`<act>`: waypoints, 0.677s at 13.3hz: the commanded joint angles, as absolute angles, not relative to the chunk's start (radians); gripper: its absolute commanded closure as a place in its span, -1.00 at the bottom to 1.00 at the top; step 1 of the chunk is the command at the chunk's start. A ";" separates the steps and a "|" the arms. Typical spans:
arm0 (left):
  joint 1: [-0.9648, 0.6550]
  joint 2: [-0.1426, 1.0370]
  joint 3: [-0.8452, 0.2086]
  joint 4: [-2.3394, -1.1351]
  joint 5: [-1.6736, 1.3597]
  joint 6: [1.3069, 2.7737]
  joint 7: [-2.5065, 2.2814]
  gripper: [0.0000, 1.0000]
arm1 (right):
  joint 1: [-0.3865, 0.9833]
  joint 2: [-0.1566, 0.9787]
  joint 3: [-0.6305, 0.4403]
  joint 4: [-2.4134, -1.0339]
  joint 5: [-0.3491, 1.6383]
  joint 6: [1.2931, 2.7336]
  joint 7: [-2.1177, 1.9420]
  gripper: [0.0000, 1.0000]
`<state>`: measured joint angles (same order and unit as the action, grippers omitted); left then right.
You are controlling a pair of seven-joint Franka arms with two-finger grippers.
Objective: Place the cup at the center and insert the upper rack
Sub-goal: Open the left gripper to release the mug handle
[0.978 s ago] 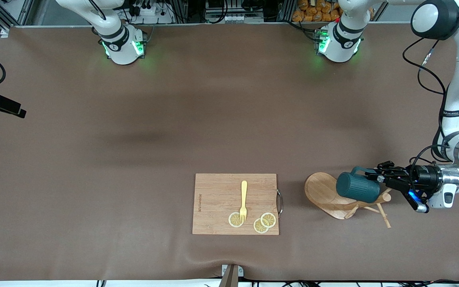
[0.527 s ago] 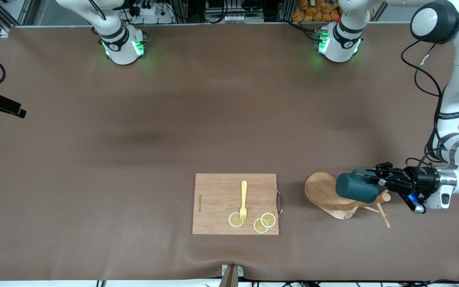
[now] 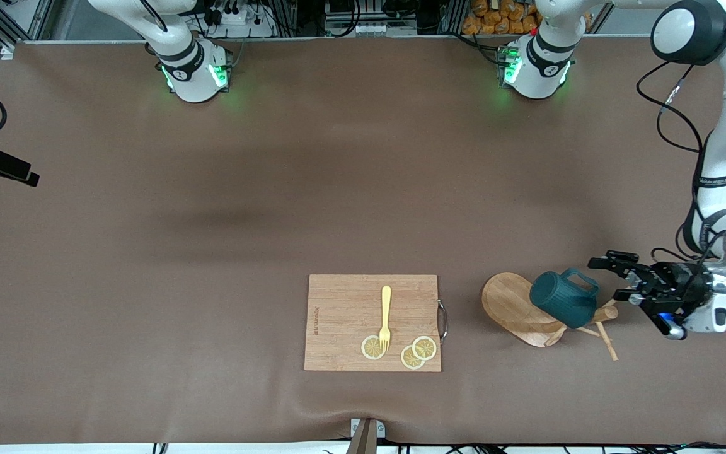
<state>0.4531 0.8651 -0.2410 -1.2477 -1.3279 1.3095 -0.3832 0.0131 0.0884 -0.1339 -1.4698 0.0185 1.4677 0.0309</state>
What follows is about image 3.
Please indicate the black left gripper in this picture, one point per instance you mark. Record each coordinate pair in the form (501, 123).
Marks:
(673, 281)

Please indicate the dark teal mug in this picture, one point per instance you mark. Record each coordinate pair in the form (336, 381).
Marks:
(561, 299)

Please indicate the lemon slice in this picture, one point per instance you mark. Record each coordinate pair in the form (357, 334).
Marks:
(425, 347)
(370, 349)
(410, 359)

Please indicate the yellow plastic fork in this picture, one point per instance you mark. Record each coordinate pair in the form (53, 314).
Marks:
(386, 309)

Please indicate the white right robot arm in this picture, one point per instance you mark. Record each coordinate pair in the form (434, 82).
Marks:
(193, 82)

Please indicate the wooden mug rack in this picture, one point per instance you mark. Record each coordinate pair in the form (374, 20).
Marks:
(508, 302)

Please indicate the wooden cutting board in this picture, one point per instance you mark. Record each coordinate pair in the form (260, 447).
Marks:
(344, 315)

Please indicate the orange snack bags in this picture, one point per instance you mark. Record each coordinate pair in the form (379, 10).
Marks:
(501, 19)

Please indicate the grey electronics box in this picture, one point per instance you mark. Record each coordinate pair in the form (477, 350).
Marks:
(369, 22)

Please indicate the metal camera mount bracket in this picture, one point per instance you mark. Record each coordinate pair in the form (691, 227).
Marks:
(366, 435)

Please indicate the white power strip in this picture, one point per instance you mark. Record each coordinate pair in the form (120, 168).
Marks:
(243, 25)

